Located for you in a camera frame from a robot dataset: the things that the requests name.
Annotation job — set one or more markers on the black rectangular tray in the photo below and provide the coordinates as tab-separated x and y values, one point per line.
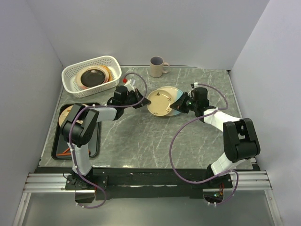
59	144

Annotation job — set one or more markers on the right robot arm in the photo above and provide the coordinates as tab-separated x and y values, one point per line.
240	141

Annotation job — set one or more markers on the large cream and blue plate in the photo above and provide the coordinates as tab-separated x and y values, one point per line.
176	93

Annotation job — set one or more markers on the tan wooden printed plate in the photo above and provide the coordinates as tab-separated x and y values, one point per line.
160	102

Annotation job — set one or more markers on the cream and pink plate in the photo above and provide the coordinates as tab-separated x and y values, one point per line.
78	86

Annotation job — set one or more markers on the beige ceramic mug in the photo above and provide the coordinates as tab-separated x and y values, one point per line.
158	67

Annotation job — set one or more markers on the white perforated plastic bin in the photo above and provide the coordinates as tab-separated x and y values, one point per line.
69	76

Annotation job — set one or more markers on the beige bird pattern plate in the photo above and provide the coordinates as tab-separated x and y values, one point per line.
64	114

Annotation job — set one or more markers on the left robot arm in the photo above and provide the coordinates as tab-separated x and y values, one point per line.
78	126

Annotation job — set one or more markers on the aluminium rail frame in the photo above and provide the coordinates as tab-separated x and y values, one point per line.
55	183

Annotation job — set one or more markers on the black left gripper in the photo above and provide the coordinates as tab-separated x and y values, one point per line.
137	93

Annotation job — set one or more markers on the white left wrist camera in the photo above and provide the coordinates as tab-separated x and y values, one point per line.
129	84

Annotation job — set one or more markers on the woven bamboo square tray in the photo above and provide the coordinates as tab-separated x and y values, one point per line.
109	71

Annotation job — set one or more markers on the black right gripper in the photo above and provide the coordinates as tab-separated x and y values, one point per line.
179	104

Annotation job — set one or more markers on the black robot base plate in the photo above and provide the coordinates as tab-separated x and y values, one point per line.
118	183

